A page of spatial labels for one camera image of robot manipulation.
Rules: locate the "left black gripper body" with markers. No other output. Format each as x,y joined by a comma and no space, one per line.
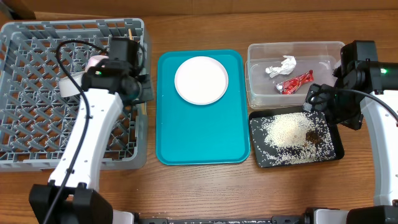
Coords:
146,90

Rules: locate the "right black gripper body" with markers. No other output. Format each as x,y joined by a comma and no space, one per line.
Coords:
341,107

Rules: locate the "brown food scrap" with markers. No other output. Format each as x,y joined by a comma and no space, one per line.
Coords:
313,137

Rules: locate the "large white plate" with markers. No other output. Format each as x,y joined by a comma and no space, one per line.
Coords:
201,80

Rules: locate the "small white bowl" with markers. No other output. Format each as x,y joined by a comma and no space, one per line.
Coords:
94,60

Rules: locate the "white rice pile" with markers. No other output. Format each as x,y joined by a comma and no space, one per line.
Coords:
289,133

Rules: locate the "white tissue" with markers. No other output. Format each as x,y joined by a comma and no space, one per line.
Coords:
286,67

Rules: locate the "grey bowl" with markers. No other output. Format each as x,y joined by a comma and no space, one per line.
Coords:
67,88

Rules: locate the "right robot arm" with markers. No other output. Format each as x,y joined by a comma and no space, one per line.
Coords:
380,113

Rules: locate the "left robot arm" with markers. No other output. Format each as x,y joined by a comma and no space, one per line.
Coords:
71,194

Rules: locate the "black waste tray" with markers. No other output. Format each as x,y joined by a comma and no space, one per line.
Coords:
339,149

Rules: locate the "red snack wrapper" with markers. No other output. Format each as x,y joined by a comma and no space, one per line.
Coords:
290,86

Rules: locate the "teal plastic tray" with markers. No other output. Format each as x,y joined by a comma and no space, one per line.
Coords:
188,134

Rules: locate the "clear plastic bin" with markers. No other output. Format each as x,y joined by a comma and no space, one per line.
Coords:
319,57

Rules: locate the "grey plastic dish rack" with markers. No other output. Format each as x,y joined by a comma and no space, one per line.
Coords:
36,122

